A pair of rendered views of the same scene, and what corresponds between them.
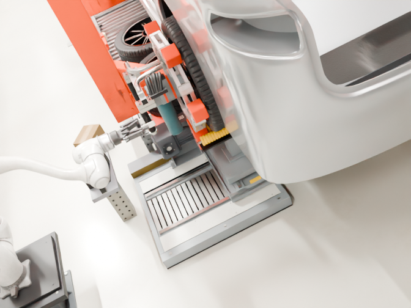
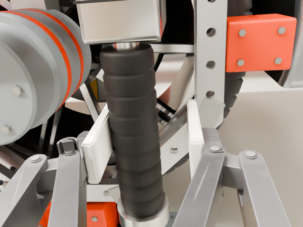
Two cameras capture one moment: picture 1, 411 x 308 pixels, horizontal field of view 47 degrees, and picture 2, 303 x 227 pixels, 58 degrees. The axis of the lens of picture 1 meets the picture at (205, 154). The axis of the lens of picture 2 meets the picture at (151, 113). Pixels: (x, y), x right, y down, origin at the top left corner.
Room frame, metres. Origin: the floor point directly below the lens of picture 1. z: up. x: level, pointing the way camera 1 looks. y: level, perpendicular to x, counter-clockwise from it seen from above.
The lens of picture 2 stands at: (1.98, 0.38, 0.93)
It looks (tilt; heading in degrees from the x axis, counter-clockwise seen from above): 24 degrees down; 281
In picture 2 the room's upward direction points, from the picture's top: 4 degrees counter-clockwise
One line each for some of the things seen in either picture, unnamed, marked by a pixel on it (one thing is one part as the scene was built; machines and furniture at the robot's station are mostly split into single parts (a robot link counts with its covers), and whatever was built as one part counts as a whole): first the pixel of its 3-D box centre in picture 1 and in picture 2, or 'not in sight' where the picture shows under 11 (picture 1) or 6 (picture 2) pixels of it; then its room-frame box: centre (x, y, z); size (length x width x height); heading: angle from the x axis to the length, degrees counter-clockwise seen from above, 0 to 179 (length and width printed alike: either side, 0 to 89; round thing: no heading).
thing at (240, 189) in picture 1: (241, 161); not in sight; (2.21, -0.19, 0.13); 0.50 x 0.36 x 0.10; 4
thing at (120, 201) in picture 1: (115, 194); not in sight; (2.33, 0.64, 0.21); 0.10 x 0.10 x 0.42; 4
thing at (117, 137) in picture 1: (120, 135); not in sight; (2.00, 0.36, 0.83); 0.09 x 0.08 x 0.07; 94
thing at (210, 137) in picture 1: (220, 132); not in sight; (2.10, -0.13, 0.51); 0.29 x 0.06 x 0.06; 94
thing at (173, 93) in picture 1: (166, 88); (24, 65); (2.21, 0.05, 0.85); 0.21 x 0.14 x 0.14; 94
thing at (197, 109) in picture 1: (197, 110); (253, 42); (1.90, -0.05, 0.85); 0.09 x 0.08 x 0.07; 4
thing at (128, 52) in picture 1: (154, 40); not in sight; (3.78, 0.00, 0.39); 0.66 x 0.66 x 0.24
